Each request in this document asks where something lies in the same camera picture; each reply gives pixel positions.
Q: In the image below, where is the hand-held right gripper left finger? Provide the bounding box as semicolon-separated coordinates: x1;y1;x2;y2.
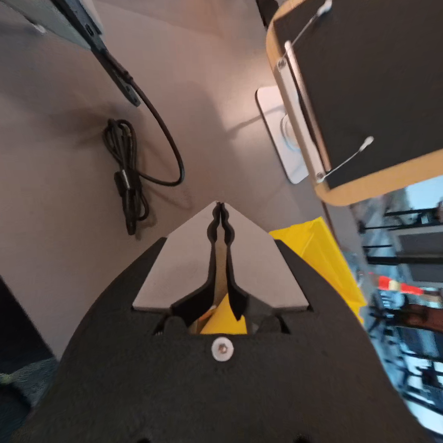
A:
132;202;222;327

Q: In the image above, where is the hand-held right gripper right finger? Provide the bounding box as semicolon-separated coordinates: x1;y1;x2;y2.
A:
221;202;309;321

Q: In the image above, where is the black usb-c cable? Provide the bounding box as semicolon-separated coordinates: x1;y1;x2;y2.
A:
103;71;186;236

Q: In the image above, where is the dark grey laptop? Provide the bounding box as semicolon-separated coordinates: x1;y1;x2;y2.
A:
0;0;142;108

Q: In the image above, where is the yellow plastic bin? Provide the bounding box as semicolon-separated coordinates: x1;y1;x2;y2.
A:
199;216;367;334

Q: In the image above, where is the orange traffic cone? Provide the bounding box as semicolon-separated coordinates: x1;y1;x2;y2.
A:
377;275;424;296

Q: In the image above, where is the black faced wooden board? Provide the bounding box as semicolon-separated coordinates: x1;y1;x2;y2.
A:
266;0;443;207

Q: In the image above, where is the white tipped elastic cord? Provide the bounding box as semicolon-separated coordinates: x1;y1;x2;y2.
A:
277;0;333;68
316;136;375;184

